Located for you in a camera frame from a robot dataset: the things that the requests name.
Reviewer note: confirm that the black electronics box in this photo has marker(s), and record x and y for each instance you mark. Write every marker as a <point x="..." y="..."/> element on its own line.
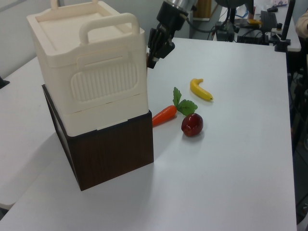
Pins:
<point x="251" y="36"/>

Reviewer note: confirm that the black keyboard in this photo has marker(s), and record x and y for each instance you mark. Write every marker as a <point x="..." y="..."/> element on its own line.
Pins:
<point x="267" y="20"/>

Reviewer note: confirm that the black clamp foot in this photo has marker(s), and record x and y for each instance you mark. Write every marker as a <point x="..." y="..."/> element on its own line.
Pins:
<point x="3" y="82"/>

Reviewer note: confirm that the dark red toy apple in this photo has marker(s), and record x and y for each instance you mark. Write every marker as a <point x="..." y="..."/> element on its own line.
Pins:
<point x="192" y="125"/>

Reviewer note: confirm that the person in beige clothing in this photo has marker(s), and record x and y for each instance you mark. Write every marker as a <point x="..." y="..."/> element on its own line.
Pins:
<point x="303" y="29"/>

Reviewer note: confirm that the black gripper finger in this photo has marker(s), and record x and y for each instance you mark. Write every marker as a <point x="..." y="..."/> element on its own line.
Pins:
<point x="154" y="45"/>
<point x="167" y="47"/>

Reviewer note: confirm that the dark brown wooden box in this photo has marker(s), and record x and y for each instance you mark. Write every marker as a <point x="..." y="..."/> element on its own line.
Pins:
<point x="108" y="156"/>

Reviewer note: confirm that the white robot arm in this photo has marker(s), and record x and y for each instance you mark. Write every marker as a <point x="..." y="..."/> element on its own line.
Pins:
<point x="180" y="3"/>

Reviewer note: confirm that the orange toy carrot with leaves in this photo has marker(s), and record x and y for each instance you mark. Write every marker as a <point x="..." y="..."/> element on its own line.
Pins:
<point x="166" y="115"/>

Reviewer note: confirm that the yellow toy banana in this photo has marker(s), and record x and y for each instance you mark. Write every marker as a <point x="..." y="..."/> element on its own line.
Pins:
<point x="198" y="90"/>

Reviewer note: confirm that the cream plastic cabinet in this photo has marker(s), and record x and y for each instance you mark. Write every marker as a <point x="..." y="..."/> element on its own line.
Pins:
<point x="60" y="60"/>

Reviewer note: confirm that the black monitor with stand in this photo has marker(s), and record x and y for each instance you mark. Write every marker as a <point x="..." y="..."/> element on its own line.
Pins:
<point x="232" y="6"/>

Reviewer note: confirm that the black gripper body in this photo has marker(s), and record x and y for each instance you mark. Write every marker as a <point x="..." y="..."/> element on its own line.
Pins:
<point x="170" y="16"/>

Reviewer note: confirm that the black pole with table clamp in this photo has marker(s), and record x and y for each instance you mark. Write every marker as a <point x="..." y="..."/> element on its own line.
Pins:
<point x="287" y="24"/>

